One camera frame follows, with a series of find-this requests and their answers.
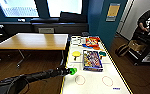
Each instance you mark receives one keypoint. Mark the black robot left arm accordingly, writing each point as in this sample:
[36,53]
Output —
[27,80]

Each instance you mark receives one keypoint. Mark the blue snack box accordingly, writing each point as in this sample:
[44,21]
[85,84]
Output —
[92,60]

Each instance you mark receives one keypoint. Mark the white air hockey table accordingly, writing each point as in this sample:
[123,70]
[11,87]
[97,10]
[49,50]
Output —
[94,81]

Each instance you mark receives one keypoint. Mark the clear glass bowl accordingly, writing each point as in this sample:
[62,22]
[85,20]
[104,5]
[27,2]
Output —
[76,40]

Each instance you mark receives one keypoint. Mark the red flat item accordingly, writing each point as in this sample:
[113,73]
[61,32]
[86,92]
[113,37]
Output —
[91,42]

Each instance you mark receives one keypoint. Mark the teal paddle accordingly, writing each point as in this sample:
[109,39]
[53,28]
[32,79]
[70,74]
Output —
[102,53]

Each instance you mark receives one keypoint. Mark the black sofa cushion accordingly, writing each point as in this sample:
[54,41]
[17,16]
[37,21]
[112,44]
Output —
[72,16]

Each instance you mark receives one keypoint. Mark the dark sofa row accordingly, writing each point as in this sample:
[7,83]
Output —
[24,27]

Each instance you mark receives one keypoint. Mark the brown backpack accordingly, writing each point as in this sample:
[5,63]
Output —
[122,50]

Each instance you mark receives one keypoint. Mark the bright window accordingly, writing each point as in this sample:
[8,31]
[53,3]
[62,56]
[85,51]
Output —
[64,7]
[19,7]

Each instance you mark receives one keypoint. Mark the brown cardboard box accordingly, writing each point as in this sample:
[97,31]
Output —
[137,46]

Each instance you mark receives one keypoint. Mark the white framed door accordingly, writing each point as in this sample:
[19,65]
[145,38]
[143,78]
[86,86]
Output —
[124,16]

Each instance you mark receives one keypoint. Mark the black wheeled cart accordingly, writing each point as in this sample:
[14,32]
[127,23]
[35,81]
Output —
[146,56]

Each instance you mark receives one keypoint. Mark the yellow wall sign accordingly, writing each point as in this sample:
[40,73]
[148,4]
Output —
[113,11]

